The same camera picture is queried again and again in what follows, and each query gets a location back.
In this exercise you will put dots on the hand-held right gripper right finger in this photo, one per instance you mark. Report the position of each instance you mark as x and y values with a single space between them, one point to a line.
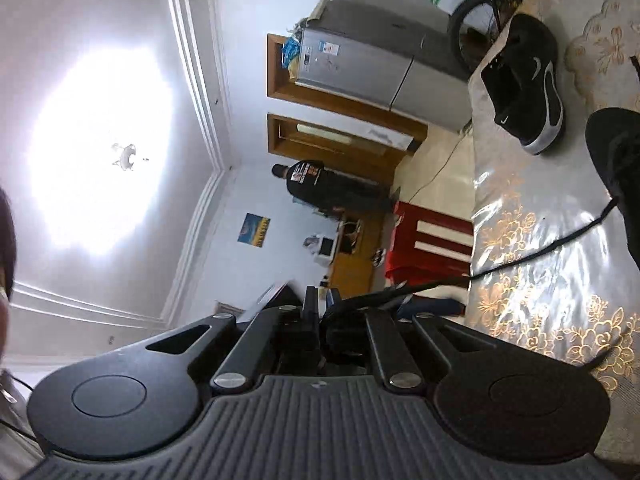
380 340

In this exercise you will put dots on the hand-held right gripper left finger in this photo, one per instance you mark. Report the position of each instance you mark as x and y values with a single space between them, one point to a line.
311 320

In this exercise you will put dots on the black shoelace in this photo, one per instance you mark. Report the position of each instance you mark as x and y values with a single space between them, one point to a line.
602 214

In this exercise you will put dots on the wooden desk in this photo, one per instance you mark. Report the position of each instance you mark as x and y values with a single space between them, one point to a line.
355 270

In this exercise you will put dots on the small white monitor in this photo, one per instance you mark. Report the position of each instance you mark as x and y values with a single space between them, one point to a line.
325 247

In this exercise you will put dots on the red chair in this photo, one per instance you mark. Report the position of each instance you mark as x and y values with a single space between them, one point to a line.
405 240

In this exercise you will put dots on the ceiling lamp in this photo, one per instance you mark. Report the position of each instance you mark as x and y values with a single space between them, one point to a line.
123 156

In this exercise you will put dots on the silver refrigerator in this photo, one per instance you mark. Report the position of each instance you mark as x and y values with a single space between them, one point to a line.
360 70

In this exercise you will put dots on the blue plastic bag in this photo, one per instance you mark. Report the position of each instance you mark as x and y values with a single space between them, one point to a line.
291 52

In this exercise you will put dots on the black sneaker with silver sole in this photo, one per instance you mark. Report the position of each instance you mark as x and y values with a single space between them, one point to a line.
520 75

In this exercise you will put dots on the bicycle wheel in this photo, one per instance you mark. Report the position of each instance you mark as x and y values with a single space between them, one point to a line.
452 35

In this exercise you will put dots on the wall poster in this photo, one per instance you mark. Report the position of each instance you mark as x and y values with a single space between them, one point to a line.
255 230

